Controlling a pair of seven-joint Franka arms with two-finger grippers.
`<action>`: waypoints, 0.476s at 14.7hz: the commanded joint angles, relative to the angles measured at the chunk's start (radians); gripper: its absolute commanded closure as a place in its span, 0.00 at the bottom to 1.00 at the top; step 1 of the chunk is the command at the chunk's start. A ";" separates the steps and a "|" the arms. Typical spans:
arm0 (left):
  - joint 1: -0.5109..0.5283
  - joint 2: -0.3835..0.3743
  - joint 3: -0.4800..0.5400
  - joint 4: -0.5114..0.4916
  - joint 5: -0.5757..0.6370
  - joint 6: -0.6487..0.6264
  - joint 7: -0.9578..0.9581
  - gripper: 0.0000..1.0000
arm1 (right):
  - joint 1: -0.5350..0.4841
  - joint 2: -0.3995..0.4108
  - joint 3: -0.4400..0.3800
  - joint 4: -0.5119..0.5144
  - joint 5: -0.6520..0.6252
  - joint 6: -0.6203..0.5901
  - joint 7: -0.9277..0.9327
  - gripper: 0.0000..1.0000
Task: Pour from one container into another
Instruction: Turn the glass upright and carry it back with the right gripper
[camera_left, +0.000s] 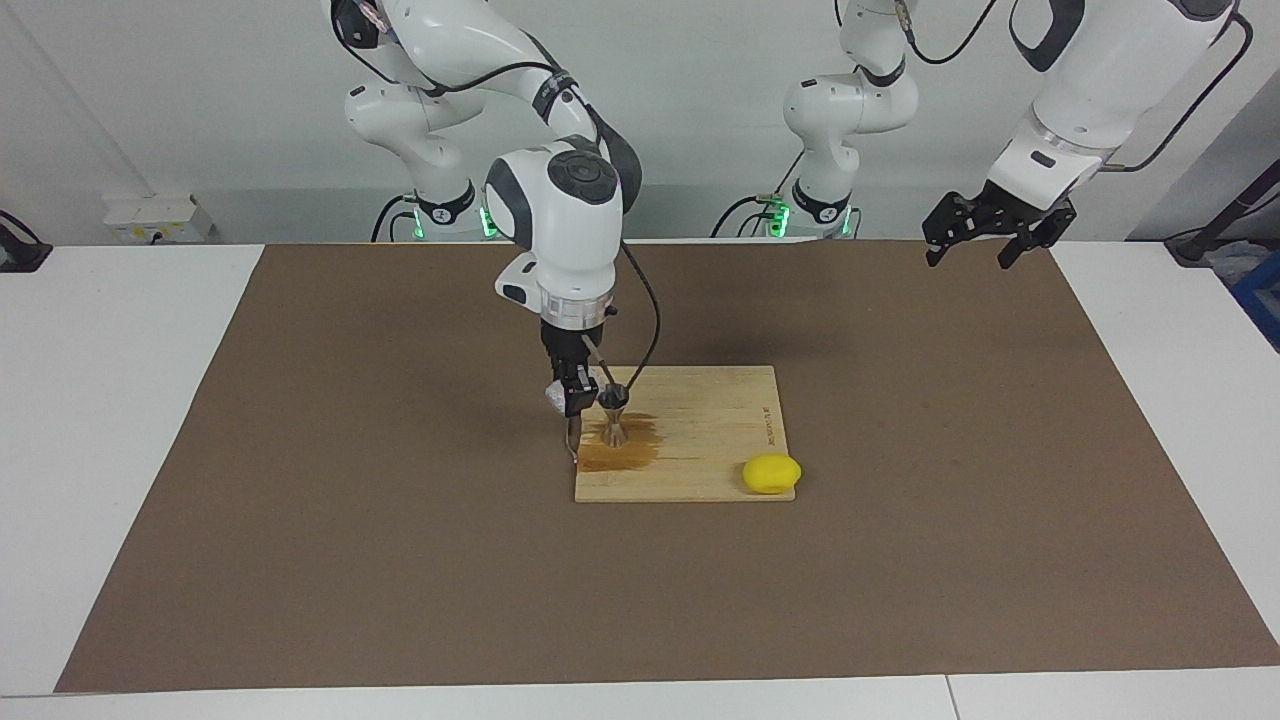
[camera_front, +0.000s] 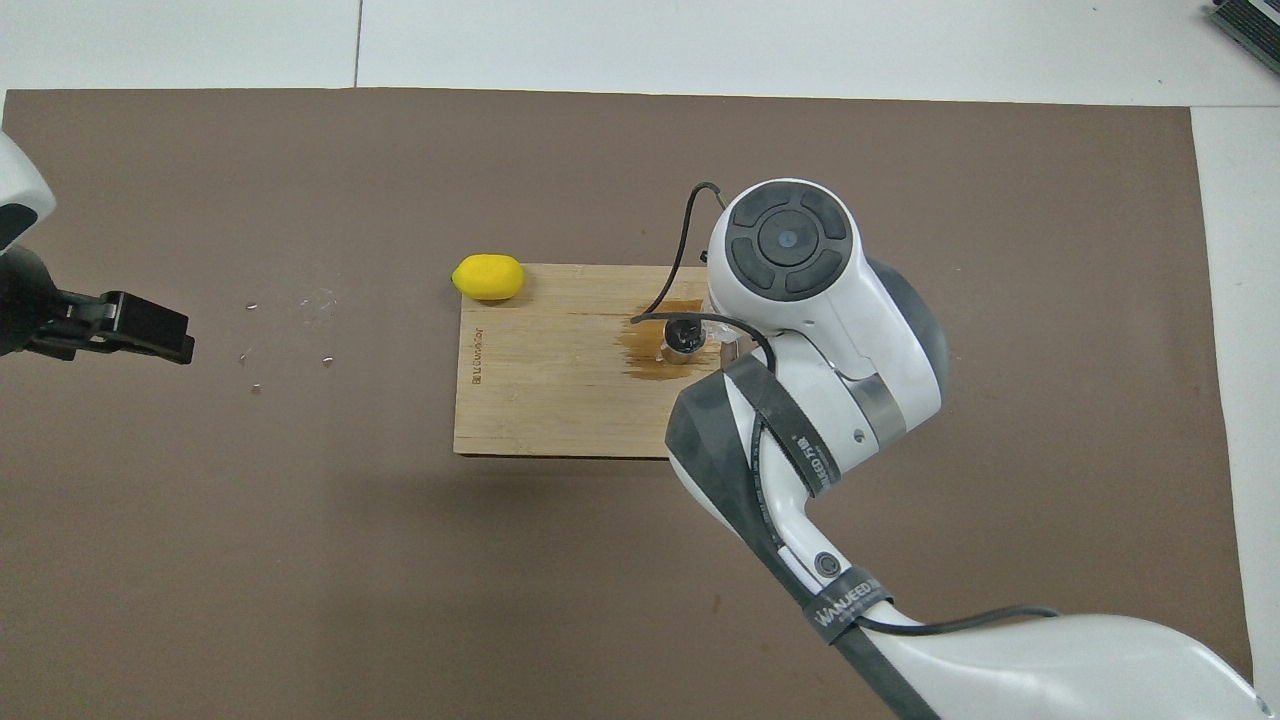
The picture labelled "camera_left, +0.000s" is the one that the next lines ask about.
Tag yellow lemon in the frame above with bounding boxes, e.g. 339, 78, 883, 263
741, 453, 804, 497

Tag bamboo cutting board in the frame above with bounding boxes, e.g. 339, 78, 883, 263
572, 365, 799, 504

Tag blue crate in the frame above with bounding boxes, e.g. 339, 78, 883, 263
1230, 250, 1280, 353

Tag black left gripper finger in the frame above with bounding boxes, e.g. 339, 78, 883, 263
921, 191, 987, 270
996, 226, 1062, 272

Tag white wall power strip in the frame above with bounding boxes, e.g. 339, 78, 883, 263
103, 193, 217, 245

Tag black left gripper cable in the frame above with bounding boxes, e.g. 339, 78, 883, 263
1098, 8, 1257, 175

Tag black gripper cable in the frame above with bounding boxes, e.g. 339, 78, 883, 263
584, 238, 662, 403
1098, 8, 1257, 175

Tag brown table mat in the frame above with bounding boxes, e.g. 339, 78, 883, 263
55, 240, 1280, 693

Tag black left arm base cable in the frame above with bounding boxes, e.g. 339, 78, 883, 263
710, 140, 803, 239

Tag black clamp on table edge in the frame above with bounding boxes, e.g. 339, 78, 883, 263
0, 210, 54, 274

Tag black stand with pole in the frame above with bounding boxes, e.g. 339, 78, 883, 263
1165, 158, 1280, 267

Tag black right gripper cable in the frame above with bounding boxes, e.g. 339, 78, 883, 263
584, 238, 662, 403

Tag steel double jigger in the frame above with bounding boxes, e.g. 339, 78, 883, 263
596, 384, 632, 449

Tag black arm base cable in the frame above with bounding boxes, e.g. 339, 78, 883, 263
372, 193, 419, 243
710, 140, 803, 239

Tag black right arm base cable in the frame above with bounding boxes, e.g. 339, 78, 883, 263
372, 193, 419, 243

